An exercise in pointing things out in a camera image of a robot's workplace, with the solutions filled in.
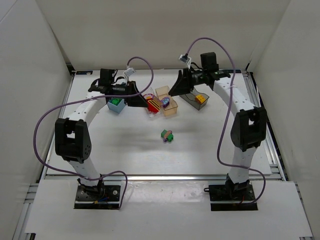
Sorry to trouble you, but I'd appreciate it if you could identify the smoky grey container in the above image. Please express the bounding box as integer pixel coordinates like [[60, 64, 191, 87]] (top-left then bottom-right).
[[180, 88, 210, 111]]

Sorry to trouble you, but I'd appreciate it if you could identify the small green lego brick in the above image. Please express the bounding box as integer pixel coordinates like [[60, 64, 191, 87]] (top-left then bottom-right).
[[110, 98, 122, 106]]

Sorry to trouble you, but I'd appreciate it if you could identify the purple lotus lego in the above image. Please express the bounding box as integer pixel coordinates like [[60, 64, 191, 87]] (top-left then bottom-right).
[[161, 96, 170, 109]]

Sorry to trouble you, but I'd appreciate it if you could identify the blue plastic container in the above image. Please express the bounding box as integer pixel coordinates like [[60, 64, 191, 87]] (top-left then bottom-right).
[[107, 98, 126, 114]]

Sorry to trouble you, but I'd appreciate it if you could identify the yellow flower lego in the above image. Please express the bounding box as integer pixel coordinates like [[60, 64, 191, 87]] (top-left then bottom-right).
[[194, 94, 206, 105]]

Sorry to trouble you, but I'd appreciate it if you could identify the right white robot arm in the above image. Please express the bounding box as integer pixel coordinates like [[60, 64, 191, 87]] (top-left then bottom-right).
[[168, 52, 267, 194]]

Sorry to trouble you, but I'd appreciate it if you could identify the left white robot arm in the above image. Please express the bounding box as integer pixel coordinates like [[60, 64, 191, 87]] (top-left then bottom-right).
[[55, 68, 148, 196]]

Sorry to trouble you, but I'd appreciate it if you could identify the orange transparent container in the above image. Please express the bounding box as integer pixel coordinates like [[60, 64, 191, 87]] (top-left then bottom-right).
[[155, 86, 178, 117]]

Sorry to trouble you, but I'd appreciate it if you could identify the clear plastic container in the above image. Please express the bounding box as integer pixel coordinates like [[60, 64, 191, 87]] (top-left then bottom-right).
[[143, 87, 162, 118]]

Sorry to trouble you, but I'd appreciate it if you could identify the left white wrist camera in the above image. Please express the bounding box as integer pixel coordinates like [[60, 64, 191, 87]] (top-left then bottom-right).
[[123, 67, 136, 82]]

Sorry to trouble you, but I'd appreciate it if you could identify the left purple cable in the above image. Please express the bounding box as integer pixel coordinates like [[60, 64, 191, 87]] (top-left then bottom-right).
[[32, 56, 154, 210]]

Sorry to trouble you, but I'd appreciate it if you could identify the purple cable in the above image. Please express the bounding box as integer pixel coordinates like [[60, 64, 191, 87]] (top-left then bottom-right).
[[186, 37, 267, 206], [32, 56, 154, 210]]

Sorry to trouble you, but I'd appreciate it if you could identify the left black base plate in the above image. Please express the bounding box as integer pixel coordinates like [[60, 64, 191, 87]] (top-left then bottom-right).
[[73, 183, 121, 210]]

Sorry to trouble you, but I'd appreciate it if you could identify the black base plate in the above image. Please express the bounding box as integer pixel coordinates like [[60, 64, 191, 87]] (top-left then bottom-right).
[[203, 184, 258, 212], [73, 183, 121, 210]]

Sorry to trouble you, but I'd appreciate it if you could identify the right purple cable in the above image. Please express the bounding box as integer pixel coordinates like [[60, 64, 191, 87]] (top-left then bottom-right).
[[186, 37, 267, 206]]

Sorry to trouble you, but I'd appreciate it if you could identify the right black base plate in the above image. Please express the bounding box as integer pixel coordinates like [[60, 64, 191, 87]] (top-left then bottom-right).
[[203, 184, 258, 212]]

